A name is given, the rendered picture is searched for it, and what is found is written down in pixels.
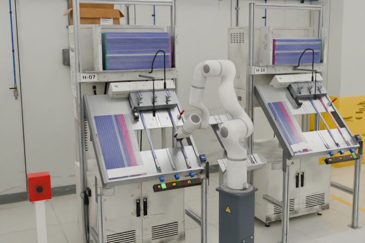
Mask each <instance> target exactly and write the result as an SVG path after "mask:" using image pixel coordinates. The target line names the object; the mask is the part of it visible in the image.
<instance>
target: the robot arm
mask: <svg viewBox="0 0 365 243"><path fill-rule="evenodd" d="M235 75H236V68H235V65H234V64H233V62H231V61H230V60H206V61H204V62H201V63H199V64H197V65H196V67H195V68H194V72H193V78H192V84H191V91H190V97H189V105H190V106H192V107H195V108H198V109H200V110H201V111H202V117H200V116H199V115H198V114H195V113H193V114H191V115H190V116H189V117H188V119H187V120H186V121H185V122H184V124H183V125H182V127H181V128H179V129H178V130H177V131H176V132H175V134H176V135H175V136H174V137H175V138H176V140H177V142H178V141H180V139H181V141H182V140H183V139H184V138H187V137H189V136H190V135H191V134H192V132H193V131H194V130H197V129H206V128H207V127H208V124H209V117H210V114H209V111H208V109H207V108H206V106H205V105H204V104H203V96H204V90H205V84H206V79H207V77H213V76H220V77H221V79H222V81H221V84H220V86H219V88H218V95H219V98H220V101H221V104H222V106H223V108H224V109H225V110H226V111H227V112H228V113H229V114H230V115H231V116H232V118H233V120H230V121H226V122H225V123H223V124H222V125H221V127H220V129H219V136H220V138H221V140H222V142H223V143H224V145H225V146H226V149H227V183H224V184H222V185H221V189H222V190H224V191H226V192H229V193H237V194H240V193H247V192H250V191H252V189H253V186H252V185H251V184H248V183H247V150H246V148H245V147H243V146H241V145H240V144H239V141H238V140H239V139H242V138H247V137H249V136H250V135H251V134H252V133H253V130H254V127H253V123H252V121H251V119H250V118H249V116H248V115H247V114H246V113H245V111H244V110H243V108H242V107H241V106H240V104H239V102H238V100H237V97H236V93H235V90H234V78H235Z"/></svg>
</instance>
